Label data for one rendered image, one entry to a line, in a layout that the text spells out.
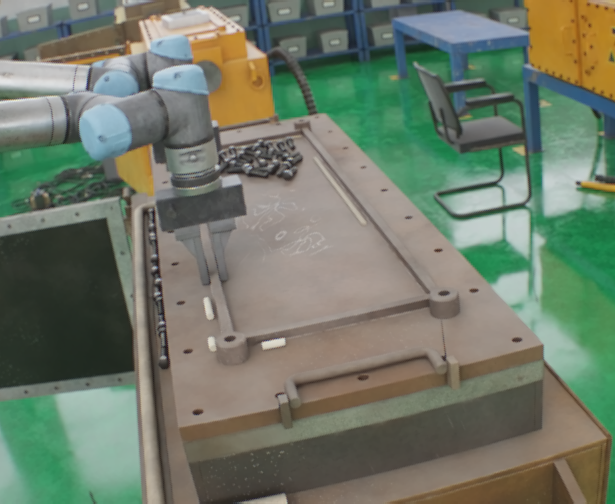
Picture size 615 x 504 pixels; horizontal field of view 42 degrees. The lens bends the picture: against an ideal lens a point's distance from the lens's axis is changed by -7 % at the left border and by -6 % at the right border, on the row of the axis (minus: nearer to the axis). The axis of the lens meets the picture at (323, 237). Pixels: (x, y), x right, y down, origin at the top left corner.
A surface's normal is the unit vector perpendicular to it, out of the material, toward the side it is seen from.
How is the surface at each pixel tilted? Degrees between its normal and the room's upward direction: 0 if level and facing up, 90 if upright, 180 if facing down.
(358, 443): 90
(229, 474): 90
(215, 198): 90
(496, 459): 0
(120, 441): 0
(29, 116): 69
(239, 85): 90
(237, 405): 0
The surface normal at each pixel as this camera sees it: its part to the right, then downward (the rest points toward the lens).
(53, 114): 0.60, -0.15
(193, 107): 0.63, 0.22
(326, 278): -0.12, -0.92
